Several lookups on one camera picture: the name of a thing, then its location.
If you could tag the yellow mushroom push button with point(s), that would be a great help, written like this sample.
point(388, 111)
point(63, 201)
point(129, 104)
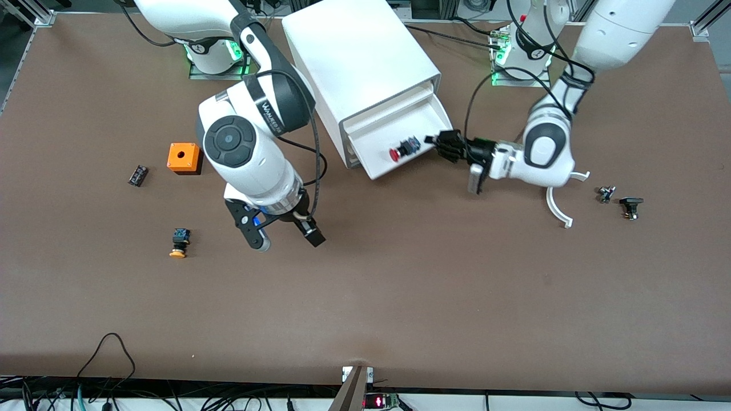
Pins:
point(179, 245)

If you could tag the white curved plastic bracket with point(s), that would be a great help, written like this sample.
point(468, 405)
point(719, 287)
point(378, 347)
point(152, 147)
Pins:
point(555, 211)

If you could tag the small red display device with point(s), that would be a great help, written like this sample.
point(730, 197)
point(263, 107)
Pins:
point(380, 401)

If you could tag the white plastic drawer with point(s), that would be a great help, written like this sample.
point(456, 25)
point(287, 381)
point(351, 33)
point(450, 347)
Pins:
point(388, 104)
point(411, 117)

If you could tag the orange button enclosure box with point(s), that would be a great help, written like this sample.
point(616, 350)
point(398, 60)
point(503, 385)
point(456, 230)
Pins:
point(183, 155)

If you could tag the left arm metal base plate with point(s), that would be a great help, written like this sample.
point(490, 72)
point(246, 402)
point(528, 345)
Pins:
point(522, 83)

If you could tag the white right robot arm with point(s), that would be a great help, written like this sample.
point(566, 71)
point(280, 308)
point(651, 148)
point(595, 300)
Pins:
point(240, 137)

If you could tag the small silver black component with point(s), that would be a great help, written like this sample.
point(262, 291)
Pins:
point(605, 194)

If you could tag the red mushroom push button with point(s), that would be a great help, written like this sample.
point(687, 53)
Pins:
point(395, 153)

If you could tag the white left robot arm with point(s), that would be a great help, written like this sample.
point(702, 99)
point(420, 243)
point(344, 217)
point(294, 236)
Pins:
point(548, 148)

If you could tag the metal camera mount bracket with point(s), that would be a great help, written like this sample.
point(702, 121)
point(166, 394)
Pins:
point(353, 391)

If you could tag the aluminium frame profile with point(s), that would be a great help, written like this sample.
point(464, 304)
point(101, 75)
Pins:
point(702, 25)
point(40, 14)

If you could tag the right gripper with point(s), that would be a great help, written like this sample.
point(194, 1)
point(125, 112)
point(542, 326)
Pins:
point(299, 212)

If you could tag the small black mounting component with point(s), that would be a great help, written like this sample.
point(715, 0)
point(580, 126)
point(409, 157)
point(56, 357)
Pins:
point(631, 201)

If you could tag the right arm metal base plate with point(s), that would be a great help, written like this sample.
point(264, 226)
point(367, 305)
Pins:
point(217, 76)

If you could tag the white drawer cabinet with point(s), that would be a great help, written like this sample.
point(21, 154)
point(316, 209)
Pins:
point(354, 51)

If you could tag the small black contact block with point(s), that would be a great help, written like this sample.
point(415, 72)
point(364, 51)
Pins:
point(138, 176)

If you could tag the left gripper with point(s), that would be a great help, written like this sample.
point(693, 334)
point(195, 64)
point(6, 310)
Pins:
point(478, 150)

